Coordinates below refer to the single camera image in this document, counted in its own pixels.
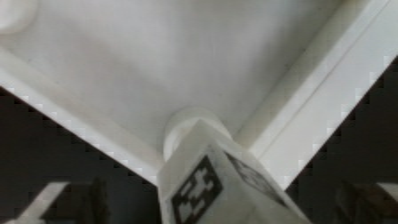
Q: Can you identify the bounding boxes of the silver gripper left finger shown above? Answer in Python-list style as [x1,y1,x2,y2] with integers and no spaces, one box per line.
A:
[6,178,112,224]

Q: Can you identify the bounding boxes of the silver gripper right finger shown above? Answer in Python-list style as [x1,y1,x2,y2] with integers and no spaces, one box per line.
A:
[336,181,398,224]

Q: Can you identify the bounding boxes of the white table leg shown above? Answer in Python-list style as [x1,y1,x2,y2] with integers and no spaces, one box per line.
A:
[155,119,313,224]

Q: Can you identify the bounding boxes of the white square table top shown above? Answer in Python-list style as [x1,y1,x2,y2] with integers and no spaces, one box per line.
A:
[0,0,398,184]

